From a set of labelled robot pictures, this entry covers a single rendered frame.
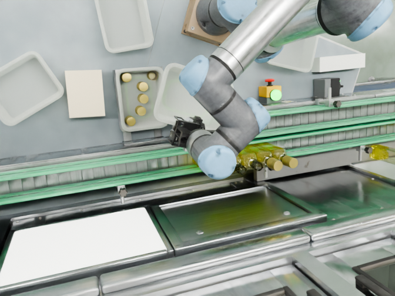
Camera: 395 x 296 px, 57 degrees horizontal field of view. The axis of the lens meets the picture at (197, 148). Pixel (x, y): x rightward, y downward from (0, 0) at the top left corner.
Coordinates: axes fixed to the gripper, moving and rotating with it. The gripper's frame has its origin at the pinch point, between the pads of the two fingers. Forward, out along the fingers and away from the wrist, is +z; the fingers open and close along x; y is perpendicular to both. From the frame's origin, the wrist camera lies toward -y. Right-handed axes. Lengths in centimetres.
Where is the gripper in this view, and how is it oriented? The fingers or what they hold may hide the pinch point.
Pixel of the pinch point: (186, 124)
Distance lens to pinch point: 109.8
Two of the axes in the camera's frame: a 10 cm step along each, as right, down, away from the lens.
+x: -2.7, 9.3, 2.4
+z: -2.9, -3.2, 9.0
